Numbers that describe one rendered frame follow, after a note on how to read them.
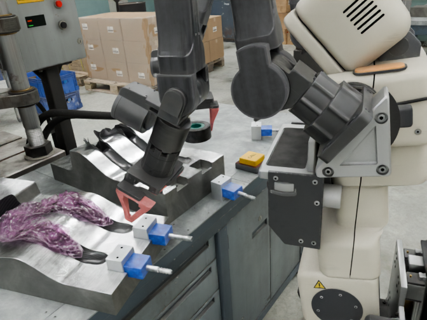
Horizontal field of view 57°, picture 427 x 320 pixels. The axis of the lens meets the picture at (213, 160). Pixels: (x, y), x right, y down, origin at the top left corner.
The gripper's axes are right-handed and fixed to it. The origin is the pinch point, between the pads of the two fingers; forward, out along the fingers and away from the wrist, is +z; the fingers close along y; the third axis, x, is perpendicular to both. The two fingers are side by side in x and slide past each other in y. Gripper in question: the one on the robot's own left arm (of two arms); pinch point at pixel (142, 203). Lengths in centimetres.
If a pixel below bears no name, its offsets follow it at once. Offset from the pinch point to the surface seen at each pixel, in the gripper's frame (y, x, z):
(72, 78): -309, -213, 179
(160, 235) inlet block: -7.0, 4.4, 12.1
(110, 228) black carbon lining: -8.4, -7.5, 19.9
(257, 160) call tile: -54, 15, 10
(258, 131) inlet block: -77, 10, 13
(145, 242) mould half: -5.3, 2.3, 14.7
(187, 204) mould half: -27.1, 4.3, 17.9
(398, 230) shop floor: -147, 102, 60
